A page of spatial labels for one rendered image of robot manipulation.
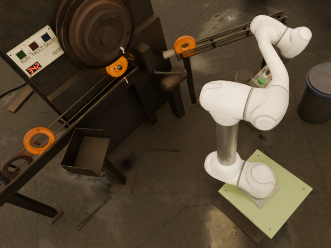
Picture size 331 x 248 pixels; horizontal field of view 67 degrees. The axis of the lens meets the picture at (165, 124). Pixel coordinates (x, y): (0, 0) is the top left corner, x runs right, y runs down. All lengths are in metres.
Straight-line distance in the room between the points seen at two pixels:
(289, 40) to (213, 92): 0.58
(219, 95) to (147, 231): 1.37
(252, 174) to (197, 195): 0.74
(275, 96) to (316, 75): 1.17
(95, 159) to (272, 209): 1.12
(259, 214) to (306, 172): 0.69
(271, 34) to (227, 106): 0.54
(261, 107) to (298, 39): 0.55
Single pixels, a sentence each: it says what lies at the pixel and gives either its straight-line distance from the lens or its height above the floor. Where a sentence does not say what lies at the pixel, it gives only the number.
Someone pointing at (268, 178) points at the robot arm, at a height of 0.65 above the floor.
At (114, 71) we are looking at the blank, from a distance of 1.78.
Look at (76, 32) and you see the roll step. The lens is 1.48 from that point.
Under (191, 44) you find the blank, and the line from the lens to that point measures 1.92.
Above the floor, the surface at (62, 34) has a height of 1.24.
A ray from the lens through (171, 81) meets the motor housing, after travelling 1.98.
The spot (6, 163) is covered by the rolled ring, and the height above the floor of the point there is 0.78.
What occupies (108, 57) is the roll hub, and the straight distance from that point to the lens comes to 1.57.
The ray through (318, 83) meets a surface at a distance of 2.10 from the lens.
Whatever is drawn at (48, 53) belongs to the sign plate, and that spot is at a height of 1.12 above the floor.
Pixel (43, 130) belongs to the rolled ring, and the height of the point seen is 0.76.
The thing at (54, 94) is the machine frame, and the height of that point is 0.87.
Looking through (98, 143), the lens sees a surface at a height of 0.61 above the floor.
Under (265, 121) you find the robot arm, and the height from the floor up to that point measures 1.19.
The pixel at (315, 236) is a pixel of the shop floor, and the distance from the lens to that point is 2.09.
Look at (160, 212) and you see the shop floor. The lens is 2.08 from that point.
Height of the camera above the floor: 1.98
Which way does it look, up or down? 57 degrees down
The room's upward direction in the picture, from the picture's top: 21 degrees counter-clockwise
